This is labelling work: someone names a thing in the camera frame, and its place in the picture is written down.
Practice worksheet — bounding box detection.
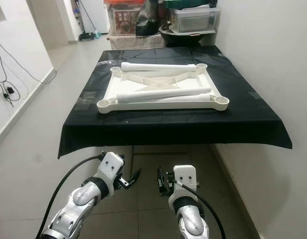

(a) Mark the white appliance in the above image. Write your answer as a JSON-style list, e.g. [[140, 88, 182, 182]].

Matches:
[[75, 0, 109, 34]]

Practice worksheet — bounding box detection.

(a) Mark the black floor cleaning device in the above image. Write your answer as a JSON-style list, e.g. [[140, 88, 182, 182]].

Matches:
[[78, 31, 102, 41]]

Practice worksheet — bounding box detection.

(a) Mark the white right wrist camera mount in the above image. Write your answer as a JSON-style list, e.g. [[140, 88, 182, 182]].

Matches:
[[172, 164, 198, 202]]

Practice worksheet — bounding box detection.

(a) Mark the white plastic table top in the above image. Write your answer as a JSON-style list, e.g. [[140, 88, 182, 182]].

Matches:
[[96, 62, 230, 115]]

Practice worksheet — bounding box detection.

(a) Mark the black tablecloth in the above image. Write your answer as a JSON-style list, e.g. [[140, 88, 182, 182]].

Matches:
[[57, 46, 294, 160]]

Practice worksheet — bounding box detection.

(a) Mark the beige patterned ledge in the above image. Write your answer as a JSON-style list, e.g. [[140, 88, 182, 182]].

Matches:
[[108, 34, 166, 50]]

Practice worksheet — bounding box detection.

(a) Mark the orange-lidded clear storage box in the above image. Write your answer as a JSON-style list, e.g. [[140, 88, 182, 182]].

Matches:
[[105, 0, 147, 36]]

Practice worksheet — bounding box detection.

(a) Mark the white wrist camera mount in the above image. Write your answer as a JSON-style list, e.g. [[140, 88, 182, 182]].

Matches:
[[96, 152, 126, 197], [172, 164, 198, 202]]

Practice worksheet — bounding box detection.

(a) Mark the green round lid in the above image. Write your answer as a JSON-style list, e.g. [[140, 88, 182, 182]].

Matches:
[[163, 0, 219, 9]]

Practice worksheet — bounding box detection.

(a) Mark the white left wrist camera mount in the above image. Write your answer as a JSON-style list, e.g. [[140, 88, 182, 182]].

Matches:
[[96, 152, 126, 197]]

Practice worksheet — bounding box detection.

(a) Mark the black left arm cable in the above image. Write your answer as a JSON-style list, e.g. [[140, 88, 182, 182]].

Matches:
[[35, 153, 105, 239]]

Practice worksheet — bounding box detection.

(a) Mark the black wall cable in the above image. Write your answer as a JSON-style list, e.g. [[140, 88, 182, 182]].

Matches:
[[0, 37, 22, 108], [0, 37, 58, 86]]

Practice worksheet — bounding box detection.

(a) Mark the black plastic bag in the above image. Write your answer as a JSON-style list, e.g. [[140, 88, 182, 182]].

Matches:
[[136, 0, 161, 37]]

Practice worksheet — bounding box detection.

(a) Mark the clear plastic storage box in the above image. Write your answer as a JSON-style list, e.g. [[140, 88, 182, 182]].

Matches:
[[170, 6, 220, 34]]

